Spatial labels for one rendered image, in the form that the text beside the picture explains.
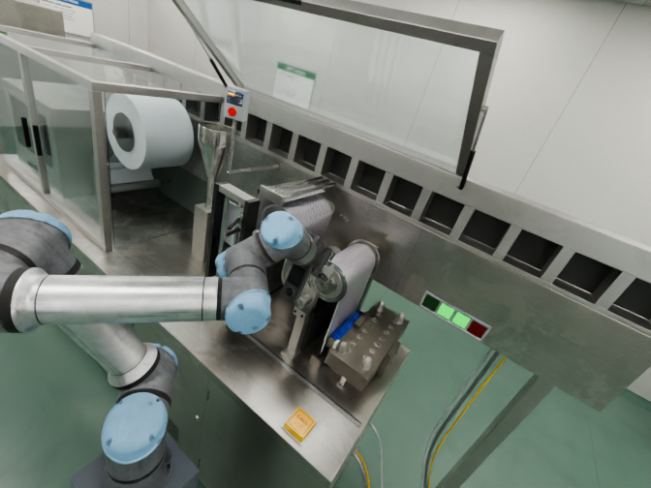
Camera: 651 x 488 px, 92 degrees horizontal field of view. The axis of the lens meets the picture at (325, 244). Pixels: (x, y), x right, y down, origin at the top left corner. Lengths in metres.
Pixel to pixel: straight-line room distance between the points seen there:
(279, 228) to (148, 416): 0.49
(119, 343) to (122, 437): 0.18
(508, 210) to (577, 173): 2.36
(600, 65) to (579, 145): 0.59
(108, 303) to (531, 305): 1.15
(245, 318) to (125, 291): 0.18
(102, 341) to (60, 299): 0.25
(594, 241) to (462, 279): 0.38
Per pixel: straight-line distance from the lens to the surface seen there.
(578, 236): 1.18
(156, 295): 0.56
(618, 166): 3.51
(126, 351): 0.86
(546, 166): 3.47
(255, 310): 0.54
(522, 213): 1.16
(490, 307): 1.27
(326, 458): 1.10
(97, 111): 1.47
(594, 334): 1.29
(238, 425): 1.31
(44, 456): 2.18
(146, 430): 0.84
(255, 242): 0.65
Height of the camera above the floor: 1.84
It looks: 28 degrees down
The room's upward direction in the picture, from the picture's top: 17 degrees clockwise
